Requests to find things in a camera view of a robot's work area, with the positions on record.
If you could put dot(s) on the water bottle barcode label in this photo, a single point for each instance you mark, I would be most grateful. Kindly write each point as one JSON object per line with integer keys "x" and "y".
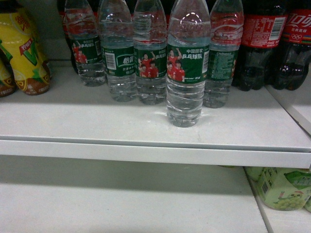
{"x": 116, "y": 34}

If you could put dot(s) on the yellow lemon tea bottle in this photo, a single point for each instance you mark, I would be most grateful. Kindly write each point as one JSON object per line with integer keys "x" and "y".
{"x": 18, "y": 42}

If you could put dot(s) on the white lower shelf board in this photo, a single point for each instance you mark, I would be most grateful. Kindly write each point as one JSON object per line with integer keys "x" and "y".
{"x": 58, "y": 195}

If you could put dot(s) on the white metal shelf board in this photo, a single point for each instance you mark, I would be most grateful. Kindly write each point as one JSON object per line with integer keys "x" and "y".
{"x": 75, "y": 121}

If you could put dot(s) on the cola bottle far right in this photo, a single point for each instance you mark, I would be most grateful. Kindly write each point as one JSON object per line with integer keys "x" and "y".
{"x": 293, "y": 55}

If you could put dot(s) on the cola bottle red label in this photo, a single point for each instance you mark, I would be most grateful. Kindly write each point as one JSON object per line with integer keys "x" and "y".
{"x": 264, "y": 21}

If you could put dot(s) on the water bottle right rear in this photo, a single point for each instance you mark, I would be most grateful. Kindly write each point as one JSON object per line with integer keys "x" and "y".
{"x": 227, "y": 20}

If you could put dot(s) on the clear water bottle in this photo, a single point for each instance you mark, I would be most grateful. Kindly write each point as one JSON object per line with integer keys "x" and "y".
{"x": 188, "y": 49}

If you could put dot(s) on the lemon tea bottle left edge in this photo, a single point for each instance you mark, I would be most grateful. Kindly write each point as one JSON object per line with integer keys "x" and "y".
{"x": 7, "y": 81}

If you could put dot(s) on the water bottle far left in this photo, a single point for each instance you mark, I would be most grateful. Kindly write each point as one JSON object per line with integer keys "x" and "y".
{"x": 85, "y": 42}

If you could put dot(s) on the green grape drink bottle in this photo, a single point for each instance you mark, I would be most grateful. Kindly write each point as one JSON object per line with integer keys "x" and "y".
{"x": 284, "y": 189}

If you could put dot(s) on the green drink bottle rear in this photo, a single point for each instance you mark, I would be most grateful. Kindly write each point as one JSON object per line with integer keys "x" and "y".
{"x": 253, "y": 172}

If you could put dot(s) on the water bottle team label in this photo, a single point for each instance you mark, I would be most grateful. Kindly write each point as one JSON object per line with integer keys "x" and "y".
{"x": 150, "y": 51}

